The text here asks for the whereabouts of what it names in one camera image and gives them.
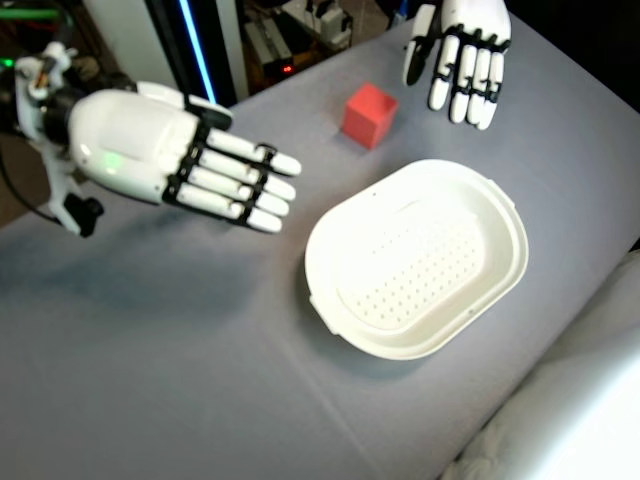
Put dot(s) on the white upright panel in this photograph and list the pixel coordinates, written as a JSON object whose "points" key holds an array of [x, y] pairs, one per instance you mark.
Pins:
{"points": [[125, 35]]}

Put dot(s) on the white rounded body shell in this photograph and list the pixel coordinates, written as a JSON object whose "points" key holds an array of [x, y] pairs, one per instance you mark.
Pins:
{"points": [[575, 400]]}

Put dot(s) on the white perforated oval tray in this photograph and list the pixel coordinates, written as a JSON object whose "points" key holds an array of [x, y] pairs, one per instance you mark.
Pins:
{"points": [[415, 260]]}

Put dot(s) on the cluttered equipment shelf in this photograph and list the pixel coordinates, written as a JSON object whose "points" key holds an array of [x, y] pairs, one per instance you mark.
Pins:
{"points": [[325, 20]]}

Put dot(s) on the black post with blue strip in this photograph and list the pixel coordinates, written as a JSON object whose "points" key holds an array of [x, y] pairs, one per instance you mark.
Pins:
{"points": [[192, 30]]}

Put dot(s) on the grey table cloth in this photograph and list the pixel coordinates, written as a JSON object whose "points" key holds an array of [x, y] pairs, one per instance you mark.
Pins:
{"points": [[150, 350]]}

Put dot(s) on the red cube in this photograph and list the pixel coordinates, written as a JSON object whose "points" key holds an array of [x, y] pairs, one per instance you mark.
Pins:
{"points": [[367, 117]]}

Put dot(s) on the black device with red light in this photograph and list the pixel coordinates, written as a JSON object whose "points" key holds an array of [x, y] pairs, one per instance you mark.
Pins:
{"points": [[286, 69]]}

